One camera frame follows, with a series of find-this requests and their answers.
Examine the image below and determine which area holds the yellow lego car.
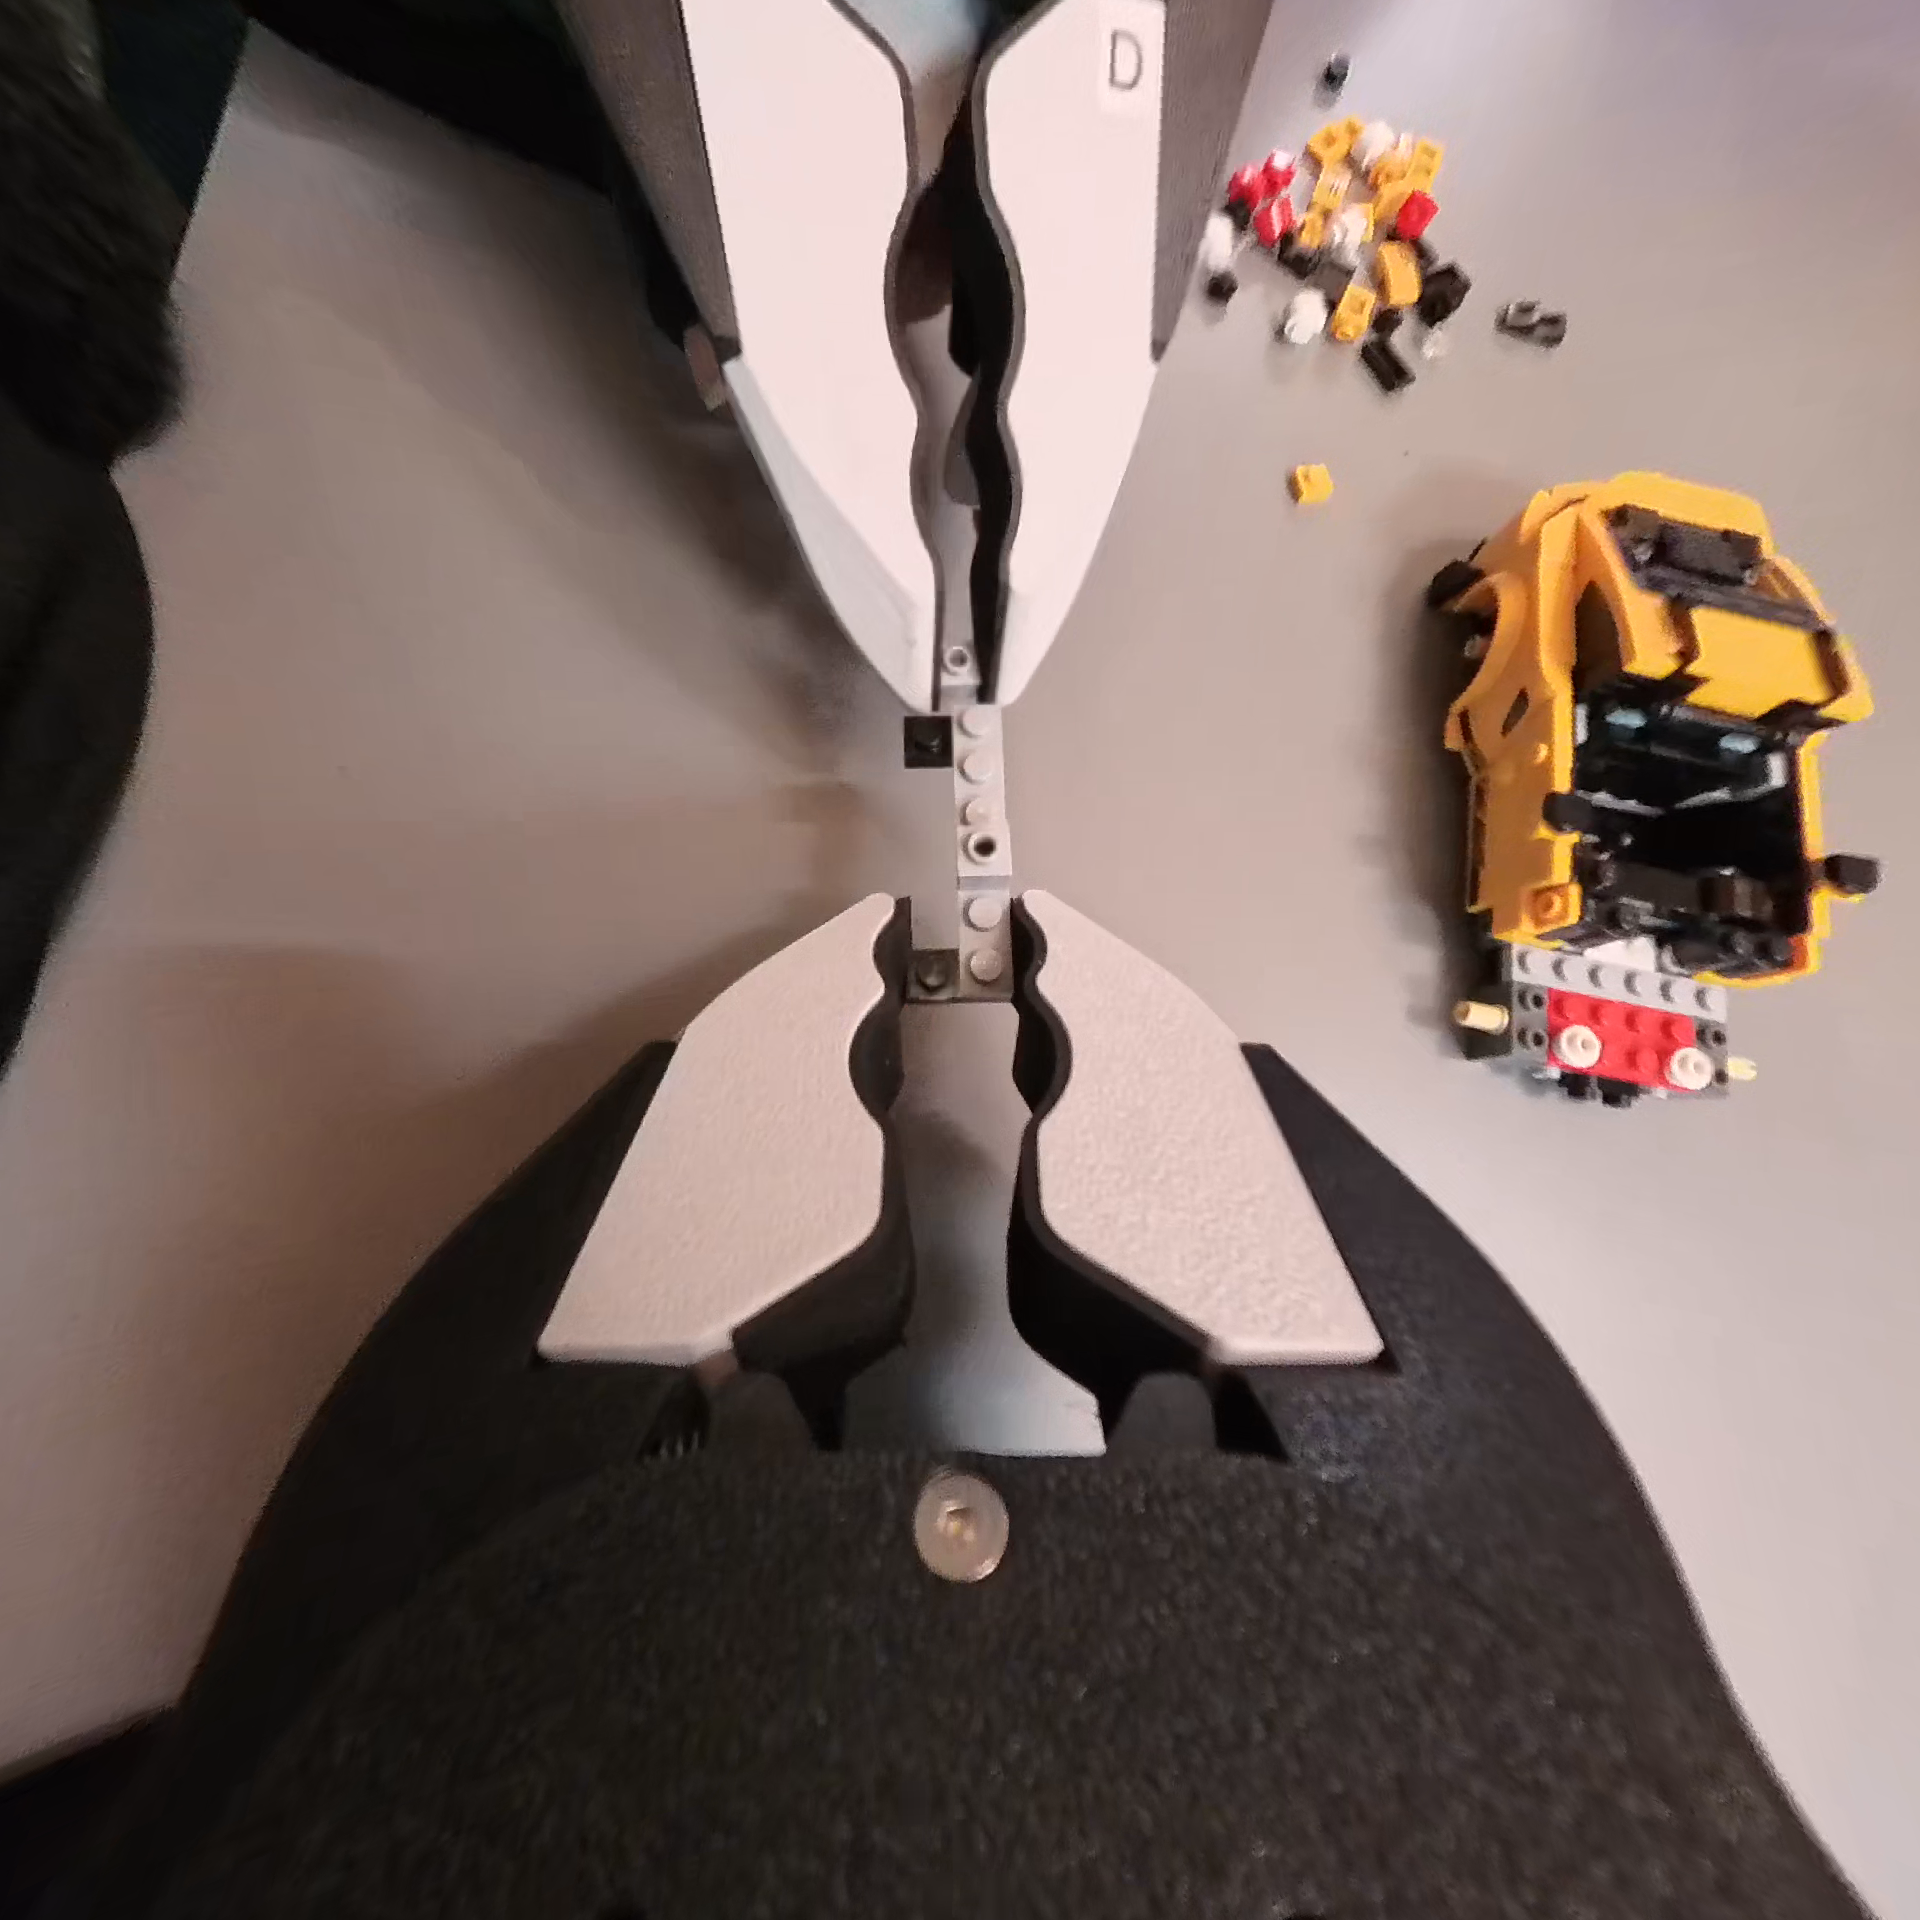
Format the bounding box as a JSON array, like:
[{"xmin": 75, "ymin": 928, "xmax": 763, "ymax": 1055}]
[{"xmin": 1425, "ymin": 472, "xmax": 1883, "ymax": 1114}]

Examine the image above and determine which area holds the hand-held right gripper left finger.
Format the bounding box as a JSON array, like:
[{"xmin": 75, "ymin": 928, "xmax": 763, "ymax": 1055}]
[{"xmin": 537, "ymin": 894, "xmax": 918, "ymax": 1443}]

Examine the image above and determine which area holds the pile of small lego pieces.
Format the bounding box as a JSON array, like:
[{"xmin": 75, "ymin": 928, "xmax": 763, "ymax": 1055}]
[{"xmin": 1199, "ymin": 118, "xmax": 1476, "ymax": 396}]

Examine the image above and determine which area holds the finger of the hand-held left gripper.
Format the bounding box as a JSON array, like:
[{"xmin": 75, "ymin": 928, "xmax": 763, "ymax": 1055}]
[
  {"xmin": 974, "ymin": 0, "xmax": 1177, "ymax": 701},
  {"xmin": 684, "ymin": 0, "xmax": 949, "ymax": 709}
]

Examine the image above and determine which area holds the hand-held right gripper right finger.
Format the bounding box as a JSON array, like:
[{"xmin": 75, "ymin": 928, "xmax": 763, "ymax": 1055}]
[{"xmin": 1014, "ymin": 894, "xmax": 1384, "ymax": 1443}]

